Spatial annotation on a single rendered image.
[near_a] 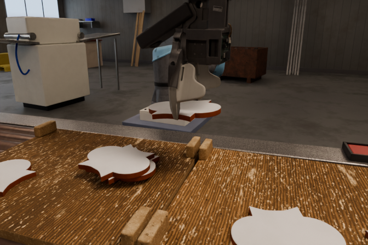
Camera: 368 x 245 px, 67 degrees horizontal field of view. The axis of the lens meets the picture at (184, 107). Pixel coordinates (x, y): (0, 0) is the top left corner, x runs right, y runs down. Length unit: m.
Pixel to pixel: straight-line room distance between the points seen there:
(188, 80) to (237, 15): 9.02
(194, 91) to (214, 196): 0.17
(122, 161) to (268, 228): 0.27
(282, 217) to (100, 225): 0.25
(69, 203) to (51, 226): 0.05
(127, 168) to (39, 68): 4.13
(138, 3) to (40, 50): 6.34
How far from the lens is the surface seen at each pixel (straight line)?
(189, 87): 0.45
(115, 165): 0.50
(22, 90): 5.01
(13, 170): 0.60
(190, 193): 0.47
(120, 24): 11.33
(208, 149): 0.58
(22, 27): 4.69
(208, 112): 0.47
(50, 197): 0.51
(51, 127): 0.80
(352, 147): 0.76
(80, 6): 12.52
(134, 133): 0.79
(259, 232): 0.39
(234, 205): 0.45
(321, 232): 0.42
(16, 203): 0.52
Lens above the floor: 1.19
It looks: 15 degrees down
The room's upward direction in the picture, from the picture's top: straight up
